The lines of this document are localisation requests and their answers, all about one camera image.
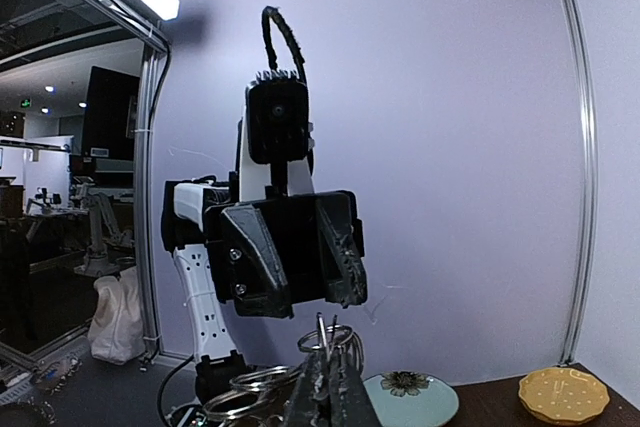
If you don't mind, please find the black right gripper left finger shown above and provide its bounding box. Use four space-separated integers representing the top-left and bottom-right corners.
282 354 331 427

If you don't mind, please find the light blue plate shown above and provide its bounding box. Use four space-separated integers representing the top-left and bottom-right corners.
364 371 460 427

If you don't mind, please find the metal disc with key rings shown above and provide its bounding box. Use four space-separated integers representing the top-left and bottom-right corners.
202 317 364 425

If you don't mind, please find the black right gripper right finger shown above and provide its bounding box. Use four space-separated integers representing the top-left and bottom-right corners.
332 354 380 427

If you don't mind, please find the white plastic bag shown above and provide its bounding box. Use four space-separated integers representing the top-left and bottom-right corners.
87 267 145 365

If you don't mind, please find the left aluminium frame post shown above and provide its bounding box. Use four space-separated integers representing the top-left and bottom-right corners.
557 0 601 368

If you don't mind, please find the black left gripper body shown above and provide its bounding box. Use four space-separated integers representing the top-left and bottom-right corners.
203 190 357 306

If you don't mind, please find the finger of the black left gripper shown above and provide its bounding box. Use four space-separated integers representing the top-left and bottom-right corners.
315 194 368 308
220 204 293 319

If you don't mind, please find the yellow dotted plate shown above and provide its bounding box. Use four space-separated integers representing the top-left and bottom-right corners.
518 367 610 426

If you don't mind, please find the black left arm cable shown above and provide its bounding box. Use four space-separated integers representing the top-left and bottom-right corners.
260 5 309 83

